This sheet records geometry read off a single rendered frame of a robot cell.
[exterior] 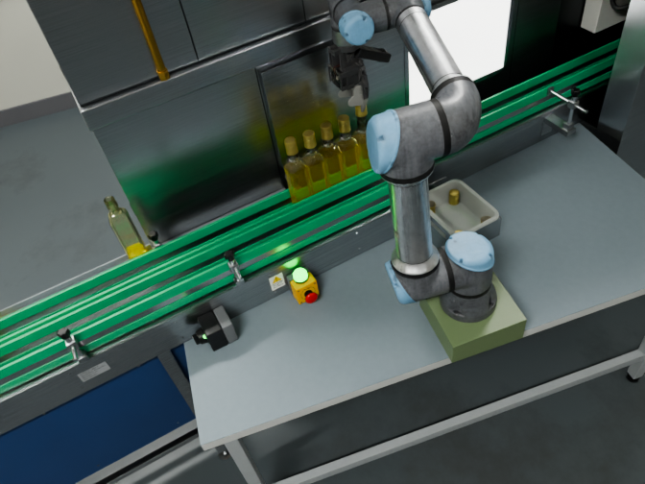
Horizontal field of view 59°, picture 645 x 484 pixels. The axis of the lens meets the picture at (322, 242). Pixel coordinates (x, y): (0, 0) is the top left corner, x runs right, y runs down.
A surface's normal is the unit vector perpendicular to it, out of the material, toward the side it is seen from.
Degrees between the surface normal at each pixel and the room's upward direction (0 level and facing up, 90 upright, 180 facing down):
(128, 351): 90
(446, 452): 0
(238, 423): 0
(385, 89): 90
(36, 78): 90
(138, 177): 90
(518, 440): 0
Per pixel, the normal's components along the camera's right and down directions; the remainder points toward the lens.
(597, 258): -0.13, -0.68
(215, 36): 0.47, 0.60
